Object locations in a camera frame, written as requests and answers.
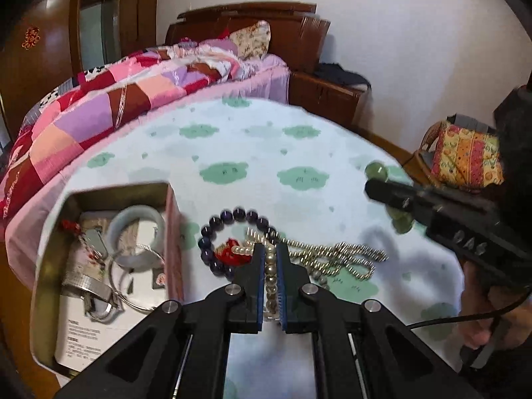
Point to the colourful patterned cushion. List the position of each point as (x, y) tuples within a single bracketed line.
[(465, 158)]

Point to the printed paper leaflet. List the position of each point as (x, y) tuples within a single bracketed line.
[(83, 341)]

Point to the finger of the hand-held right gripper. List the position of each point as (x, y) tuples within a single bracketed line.
[(399, 195)]

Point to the dark clothes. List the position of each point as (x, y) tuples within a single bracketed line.
[(341, 75)]

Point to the red paper decoration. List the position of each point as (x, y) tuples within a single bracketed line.
[(31, 37)]

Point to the white jade bangle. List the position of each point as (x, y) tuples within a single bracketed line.
[(137, 212)]

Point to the wooden nightstand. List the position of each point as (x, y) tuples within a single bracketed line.
[(324, 99)]

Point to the wooden headboard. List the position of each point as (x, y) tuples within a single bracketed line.
[(291, 29)]

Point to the patchwork quilt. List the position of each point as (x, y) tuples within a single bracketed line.
[(83, 120)]

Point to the person's right hand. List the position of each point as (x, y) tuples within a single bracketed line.
[(478, 320)]

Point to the large red knot charm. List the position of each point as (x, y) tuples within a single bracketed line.
[(230, 253)]

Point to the bed with pink sheet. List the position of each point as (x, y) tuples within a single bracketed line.
[(266, 79)]

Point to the floral pillow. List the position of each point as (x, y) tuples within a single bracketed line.
[(251, 39)]

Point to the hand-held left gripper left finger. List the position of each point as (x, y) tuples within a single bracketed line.
[(258, 282)]

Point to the brown wooden wardrobe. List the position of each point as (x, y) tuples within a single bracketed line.
[(50, 8)]

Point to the white green-patterned tablecloth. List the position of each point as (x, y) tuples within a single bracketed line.
[(257, 141)]

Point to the thin silver bangle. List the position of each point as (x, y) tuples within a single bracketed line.
[(141, 249)]

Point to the pink tin box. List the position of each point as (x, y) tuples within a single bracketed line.
[(174, 232)]

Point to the rattan chair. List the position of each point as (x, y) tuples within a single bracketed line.
[(422, 162)]

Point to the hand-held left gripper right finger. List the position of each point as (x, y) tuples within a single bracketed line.
[(284, 286)]

